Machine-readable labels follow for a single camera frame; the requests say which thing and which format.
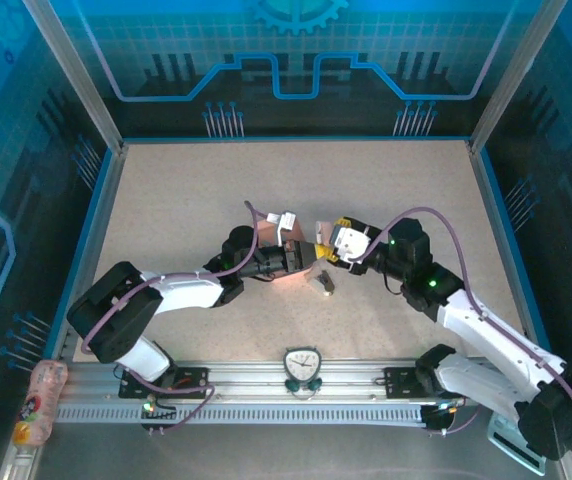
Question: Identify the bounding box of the blue printed enclosure panel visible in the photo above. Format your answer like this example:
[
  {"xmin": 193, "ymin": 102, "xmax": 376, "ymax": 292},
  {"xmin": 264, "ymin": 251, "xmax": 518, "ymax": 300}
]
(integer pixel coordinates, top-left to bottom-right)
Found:
[
  {"xmin": 48, "ymin": 0, "xmax": 537, "ymax": 139},
  {"xmin": 0, "ymin": 0, "xmax": 112, "ymax": 480},
  {"xmin": 480, "ymin": 0, "xmax": 572, "ymax": 451}
]

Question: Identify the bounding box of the white teal alarm clock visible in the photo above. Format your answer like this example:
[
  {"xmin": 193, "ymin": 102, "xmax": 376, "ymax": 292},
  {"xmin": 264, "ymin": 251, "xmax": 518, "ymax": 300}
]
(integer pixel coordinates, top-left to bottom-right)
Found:
[{"xmin": 283, "ymin": 346, "xmax": 323, "ymax": 401}]

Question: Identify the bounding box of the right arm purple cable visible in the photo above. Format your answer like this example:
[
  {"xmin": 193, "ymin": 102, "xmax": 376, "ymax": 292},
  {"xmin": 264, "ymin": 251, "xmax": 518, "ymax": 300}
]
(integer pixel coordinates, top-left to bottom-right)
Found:
[{"xmin": 363, "ymin": 207, "xmax": 572, "ymax": 474}]

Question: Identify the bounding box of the aluminium frame post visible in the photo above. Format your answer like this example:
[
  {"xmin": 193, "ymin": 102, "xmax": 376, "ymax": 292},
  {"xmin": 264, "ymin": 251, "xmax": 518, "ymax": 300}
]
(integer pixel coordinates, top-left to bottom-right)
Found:
[
  {"xmin": 467, "ymin": 0, "xmax": 565, "ymax": 155},
  {"xmin": 20, "ymin": 0, "xmax": 130, "ymax": 156}
]

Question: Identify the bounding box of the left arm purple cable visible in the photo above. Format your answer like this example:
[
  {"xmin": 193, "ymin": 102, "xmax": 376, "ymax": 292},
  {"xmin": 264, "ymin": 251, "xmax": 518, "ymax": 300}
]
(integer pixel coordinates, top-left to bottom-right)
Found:
[{"xmin": 80, "ymin": 199, "xmax": 270, "ymax": 436}]

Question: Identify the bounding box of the light green calculator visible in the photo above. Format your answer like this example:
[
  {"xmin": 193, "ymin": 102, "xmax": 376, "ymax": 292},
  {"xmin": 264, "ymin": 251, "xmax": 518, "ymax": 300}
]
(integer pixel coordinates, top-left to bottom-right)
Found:
[{"xmin": 485, "ymin": 414, "xmax": 547, "ymax": 476}]

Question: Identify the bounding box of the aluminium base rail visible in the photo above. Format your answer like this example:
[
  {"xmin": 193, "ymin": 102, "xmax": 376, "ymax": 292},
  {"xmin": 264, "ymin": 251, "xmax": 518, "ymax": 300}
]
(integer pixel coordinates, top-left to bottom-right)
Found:
[{"xmin": 60, "ymin": 357, "xmax": 517, "ymax": 409}]

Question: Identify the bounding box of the pink plastic tray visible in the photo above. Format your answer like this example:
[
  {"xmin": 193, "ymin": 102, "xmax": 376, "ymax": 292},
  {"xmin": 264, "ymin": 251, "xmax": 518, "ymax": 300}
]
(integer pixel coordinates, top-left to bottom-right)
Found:
[{"xmin": 257, "ymin": 218, "xmax": 318, "ymax": 290}]

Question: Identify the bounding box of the grey slotted cable duct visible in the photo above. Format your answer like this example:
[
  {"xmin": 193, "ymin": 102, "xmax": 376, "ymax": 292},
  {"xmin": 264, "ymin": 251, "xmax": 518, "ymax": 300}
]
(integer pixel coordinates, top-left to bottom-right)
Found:
[{"xmin": 54, "ymin": 402, "xmax": 430, "ymax": 427}]

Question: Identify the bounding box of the black controller board with LEDs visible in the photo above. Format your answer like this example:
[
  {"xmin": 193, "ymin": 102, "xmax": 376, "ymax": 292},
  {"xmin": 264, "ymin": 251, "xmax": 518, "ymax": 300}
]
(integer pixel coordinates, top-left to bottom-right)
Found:
[
  {"xmin": 419, "ymin": 399, "xmax": 467, "ymax": 436},
  {"xmin": 139, "ymin": 397, "xmax": 180, "ymax": 436}
]

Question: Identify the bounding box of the aluminium blue side rail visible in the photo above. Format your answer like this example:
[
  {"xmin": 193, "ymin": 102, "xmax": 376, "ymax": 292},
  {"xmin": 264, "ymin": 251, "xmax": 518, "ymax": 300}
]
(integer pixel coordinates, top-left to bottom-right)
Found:
[
  {"xmin": 58, "ymin": 142, "xmax": 130, "ymax": 364},
  {"xmin": 467, "ymin": 142, "xmax": 557, "ymax": 365}
]

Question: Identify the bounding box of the aluminium frame extrusion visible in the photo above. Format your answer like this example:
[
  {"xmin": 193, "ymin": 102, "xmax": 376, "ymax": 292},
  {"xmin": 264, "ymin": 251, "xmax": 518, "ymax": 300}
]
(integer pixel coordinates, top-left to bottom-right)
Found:
[{"xmin": 0, "ymin": 442, "xmax": 45, "ymax": 480}]

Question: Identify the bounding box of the clear plastic bottle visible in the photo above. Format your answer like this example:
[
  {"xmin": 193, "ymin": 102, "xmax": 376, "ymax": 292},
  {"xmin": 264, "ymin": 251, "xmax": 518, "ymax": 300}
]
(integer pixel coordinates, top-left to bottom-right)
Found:
[{"xmin": 12, "ymin": 358, "xmax": 70, "ymax": 449}]

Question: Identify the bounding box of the blue table rim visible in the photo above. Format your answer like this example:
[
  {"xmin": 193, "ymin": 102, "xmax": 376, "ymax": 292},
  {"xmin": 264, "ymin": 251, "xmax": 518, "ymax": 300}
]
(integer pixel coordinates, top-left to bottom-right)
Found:
[{"xmin": 123, "ymin": 134, "xmax": 472, "ymax": 146}]

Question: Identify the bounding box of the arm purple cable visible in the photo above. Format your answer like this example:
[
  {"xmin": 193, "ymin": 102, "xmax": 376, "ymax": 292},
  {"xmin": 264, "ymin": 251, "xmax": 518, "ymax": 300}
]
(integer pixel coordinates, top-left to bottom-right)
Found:
[
  {"xmin": 363, "ymin": 207, "xmax": 572, "ymax": 474},
  {"xmin": 80, "ymin": 199, "xmax": 270, "ymax": 436}
]

